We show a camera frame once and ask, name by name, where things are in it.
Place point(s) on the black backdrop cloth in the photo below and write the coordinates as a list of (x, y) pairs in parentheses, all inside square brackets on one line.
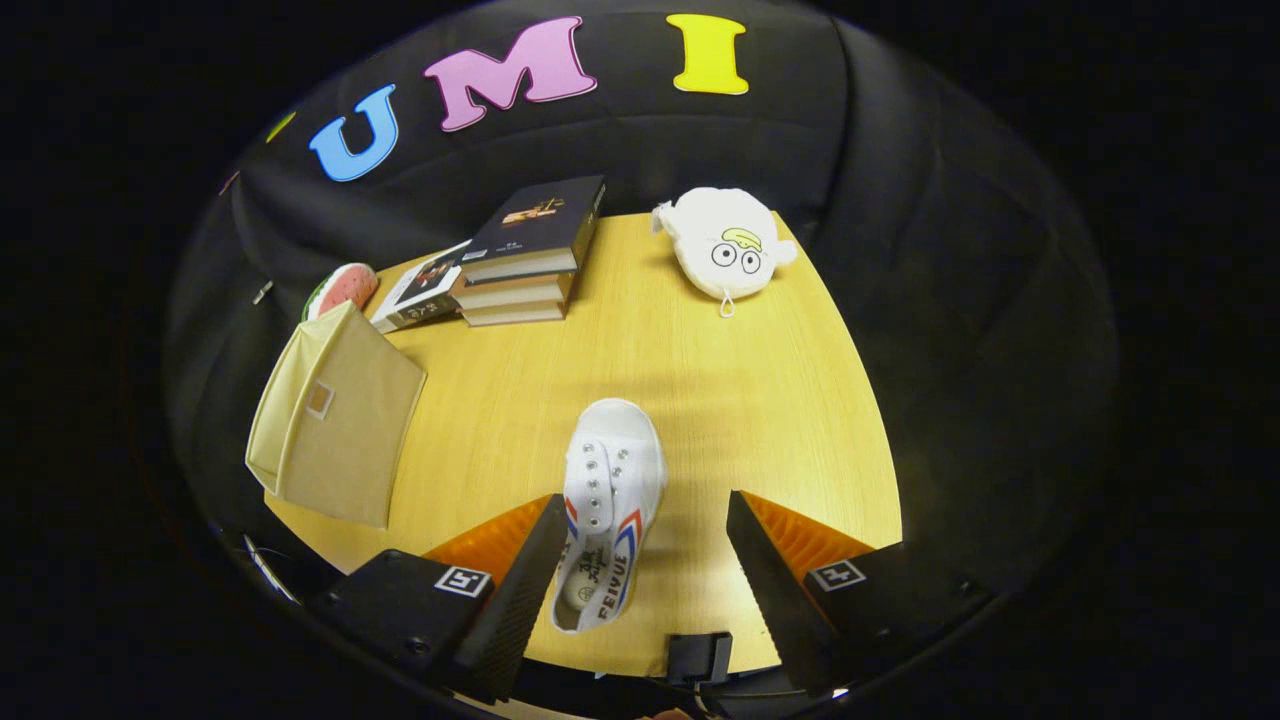
[(950, 350)]

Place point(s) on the black hardcover book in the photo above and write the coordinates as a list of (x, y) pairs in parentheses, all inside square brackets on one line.
[(530, 220)]

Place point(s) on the white portrait cover book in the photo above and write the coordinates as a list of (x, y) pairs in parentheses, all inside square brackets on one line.
[(420, 290)]

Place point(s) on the white plush pouch with eyes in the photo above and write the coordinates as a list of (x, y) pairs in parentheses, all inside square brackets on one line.
[(720, 235)]

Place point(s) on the thin tan book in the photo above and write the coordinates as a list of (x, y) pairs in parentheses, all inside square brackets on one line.
[(515, 315)]

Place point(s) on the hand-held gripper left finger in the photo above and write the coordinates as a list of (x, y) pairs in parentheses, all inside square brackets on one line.
[(515, 610)]

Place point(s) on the white canvas shoe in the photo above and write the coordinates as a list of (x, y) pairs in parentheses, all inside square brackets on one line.
[(615, 450)]

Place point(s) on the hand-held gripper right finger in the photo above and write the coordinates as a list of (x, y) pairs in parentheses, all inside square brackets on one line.
[(770, 600)]

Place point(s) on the beige fabric storage box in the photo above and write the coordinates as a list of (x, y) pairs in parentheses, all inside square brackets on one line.
[(340, 450)]

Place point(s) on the watermelon slice plush toy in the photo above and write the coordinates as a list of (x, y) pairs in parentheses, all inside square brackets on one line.
[(345, 287)]

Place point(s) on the black table clamp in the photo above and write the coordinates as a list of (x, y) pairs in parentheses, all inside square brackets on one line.
[(700, 657)]

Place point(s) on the silver metal clip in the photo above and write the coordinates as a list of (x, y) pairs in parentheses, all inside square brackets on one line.
[(262, 292)]

